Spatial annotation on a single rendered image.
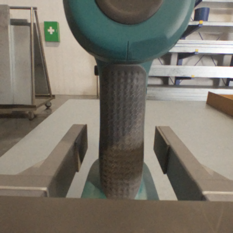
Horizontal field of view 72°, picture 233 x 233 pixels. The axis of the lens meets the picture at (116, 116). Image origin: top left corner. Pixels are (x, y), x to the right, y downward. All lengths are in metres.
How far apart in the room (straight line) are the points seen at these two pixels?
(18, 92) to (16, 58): 0.48
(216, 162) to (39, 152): 0.35
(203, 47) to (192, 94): 1.01
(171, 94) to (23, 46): 2.87
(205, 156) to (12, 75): 2.67
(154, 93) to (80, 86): 2.18
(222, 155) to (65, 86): 4.74
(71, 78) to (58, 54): 0.70
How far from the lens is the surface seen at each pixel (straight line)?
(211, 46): 4.17
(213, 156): 0.39
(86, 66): 4.76
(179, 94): 3.84
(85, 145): 0.16
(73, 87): 4.89
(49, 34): 4.91
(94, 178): 0.17
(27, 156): 0.36
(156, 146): 0.16
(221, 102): 0.81
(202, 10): 4.36
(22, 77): 2.75
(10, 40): 2.91
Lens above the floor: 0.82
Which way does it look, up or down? 17 degrees down
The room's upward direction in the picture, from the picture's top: 1 degrees clockwise
